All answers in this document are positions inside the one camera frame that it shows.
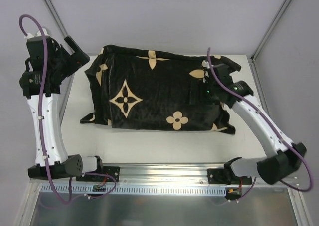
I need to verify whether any black pillowcase with beige flowers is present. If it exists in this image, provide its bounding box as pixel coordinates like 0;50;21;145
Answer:
80;45;236;135

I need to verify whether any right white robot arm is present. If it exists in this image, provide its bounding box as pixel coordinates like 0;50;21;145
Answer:
200;60;307;185

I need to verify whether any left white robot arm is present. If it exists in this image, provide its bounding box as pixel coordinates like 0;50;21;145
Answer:
19;35;104;181

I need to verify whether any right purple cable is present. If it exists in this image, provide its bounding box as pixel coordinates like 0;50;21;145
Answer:
206;47;315;192

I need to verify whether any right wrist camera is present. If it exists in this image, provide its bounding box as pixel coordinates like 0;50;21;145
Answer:
202;60;214;83

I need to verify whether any left aluminium frame post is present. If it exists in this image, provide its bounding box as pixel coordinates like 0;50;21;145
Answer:
42;0;68;38

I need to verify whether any aluminium frame post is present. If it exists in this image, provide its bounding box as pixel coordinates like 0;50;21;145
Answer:
251;0;293;62
42;0;68;38

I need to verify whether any right aluminium frame post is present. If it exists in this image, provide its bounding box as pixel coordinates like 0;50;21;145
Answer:
251;0;293;62

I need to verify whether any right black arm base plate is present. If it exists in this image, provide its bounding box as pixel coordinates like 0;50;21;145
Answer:
207;168;253;185

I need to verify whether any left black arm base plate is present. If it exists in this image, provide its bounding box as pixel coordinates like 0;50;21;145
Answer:
75;166;120;183

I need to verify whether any slotted cable duct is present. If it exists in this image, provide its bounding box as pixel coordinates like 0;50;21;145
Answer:
39;185;227;196

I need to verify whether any aluminium mounting rail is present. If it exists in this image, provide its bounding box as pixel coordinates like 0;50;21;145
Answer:
99;163;299;187

